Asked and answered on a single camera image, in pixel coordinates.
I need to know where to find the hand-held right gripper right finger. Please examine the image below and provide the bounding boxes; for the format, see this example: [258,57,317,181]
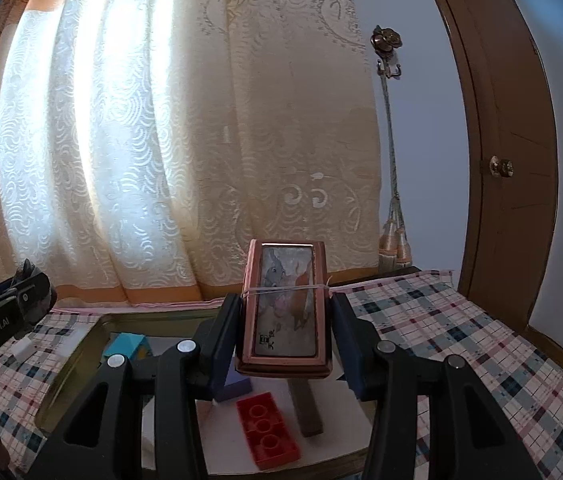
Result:
[330,292,538,480]

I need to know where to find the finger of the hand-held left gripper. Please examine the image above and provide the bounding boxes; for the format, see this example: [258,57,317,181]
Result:
[9,271,58,327]

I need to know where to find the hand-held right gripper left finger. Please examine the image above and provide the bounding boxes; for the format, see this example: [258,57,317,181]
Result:
[26,294,242,480]

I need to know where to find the purple block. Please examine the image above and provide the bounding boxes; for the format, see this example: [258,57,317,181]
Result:
[214,370,254,404]

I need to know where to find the pink framed picture box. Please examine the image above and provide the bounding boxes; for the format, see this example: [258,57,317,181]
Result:
[236,239,333,378]

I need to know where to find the gold tin tray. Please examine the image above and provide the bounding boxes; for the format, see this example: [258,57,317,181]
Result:
[36,307,377,478]

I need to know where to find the teal toy block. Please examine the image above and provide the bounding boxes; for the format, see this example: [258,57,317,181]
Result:
[103,332,155,362]

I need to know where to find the brown rectangular stick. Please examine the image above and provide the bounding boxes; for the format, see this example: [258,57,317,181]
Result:
[286,377,325,437]

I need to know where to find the red toy block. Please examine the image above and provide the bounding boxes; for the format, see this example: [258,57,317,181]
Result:
[236,392,302,471]

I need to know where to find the white rubber band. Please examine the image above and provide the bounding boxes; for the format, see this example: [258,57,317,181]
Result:
[239,280,336,300]

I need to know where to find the plaid blanket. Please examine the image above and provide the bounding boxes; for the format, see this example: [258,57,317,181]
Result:
[0,266,563,480]

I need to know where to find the curtain tieback with tassels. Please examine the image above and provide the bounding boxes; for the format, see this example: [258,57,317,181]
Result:
[379,60,413,272]

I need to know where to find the cream patterned curtain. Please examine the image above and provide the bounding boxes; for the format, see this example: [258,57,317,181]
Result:
[0,0,381,307]

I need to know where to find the brass door knob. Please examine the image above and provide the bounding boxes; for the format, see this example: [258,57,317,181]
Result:
[490,156,515,179]

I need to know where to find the brown wooden door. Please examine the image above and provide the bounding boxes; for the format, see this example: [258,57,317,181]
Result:
[419,0,560,332]

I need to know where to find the metal curtain hook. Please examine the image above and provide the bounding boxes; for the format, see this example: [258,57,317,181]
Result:
[370,25,405,81]

